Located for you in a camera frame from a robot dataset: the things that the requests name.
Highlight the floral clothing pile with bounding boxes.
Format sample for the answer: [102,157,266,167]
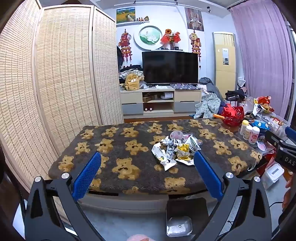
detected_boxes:
[119,65,145,79]

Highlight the wall poster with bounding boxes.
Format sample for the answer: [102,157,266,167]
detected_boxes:
[184,7,204,32]

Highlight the white table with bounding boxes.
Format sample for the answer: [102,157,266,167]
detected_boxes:
[52,189,220,214]

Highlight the purple curtain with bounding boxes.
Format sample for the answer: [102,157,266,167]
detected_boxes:
[230,0,294,121]

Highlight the standing air conditioner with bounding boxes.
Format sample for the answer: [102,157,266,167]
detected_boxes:
[212,32,238,93]

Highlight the bear print blanket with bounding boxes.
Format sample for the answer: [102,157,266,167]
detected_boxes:
[48,118,263,195]

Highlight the landscape painting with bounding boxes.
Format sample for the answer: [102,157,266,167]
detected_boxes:
[116,7,136,24]

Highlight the person's right hand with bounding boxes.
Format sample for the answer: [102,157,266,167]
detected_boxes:
[282,173,296,210]

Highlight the beige grey tv stand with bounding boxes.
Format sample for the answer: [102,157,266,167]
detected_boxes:
[120,86,203,118]

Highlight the pile of wrappers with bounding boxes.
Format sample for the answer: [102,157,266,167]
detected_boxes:
[151,130,203,171]

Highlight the white bottle yellow cap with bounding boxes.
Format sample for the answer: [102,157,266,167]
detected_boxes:
[240,120,249,136]

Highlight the flower vase arrangement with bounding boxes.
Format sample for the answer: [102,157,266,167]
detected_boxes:
[161,28,181,50]

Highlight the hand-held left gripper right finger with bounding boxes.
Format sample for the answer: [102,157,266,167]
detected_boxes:
[194,151,273,241]

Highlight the clear plastic container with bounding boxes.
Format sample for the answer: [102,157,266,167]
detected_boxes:
[166,216,193,237]

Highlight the red openwork basket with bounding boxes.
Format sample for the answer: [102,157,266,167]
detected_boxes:
[221,104,245,127]

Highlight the pile of snack packets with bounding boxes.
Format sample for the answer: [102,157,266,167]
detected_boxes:
[245,95,289,139]

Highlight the camouflage cloth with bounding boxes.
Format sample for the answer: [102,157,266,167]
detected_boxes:
[194,93,223,119]

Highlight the grey clothes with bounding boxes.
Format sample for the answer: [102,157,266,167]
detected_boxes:
[198,77,216,93]

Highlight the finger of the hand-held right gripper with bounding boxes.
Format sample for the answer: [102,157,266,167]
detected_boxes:
[265,130,289,149]

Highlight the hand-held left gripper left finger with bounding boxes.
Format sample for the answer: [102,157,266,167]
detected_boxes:
[24,152,104,241]

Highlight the woven folding screen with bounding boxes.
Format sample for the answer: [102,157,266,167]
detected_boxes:
[0,0,124,209]

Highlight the yellow backpack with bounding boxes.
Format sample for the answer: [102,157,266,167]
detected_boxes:
[124,72,142,91]

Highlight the red hanging ornament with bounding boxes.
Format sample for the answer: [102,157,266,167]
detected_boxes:
[119,29,133,63]
[189,30,201,62]

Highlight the white bottle pink label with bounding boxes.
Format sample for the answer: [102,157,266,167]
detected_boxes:
[250,126,260,144]

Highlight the dark jacket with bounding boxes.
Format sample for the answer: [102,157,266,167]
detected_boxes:
[116,46,124,71]

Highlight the dark patterned cloth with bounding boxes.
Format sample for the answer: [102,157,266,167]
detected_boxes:
[170,83,199,90]

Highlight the black trash bin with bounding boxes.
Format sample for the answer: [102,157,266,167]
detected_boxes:
[166,197,210,238]

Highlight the black clothes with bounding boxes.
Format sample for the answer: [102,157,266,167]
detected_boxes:
[225,89,245,102]

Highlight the black television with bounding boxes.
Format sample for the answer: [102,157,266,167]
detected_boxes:
[142,51,199,85]

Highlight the white storage box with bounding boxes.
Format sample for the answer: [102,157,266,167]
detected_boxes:
[262,162,285,189]

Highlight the round lotus wall art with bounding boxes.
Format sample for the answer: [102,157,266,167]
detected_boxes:
[134,25,165,50]

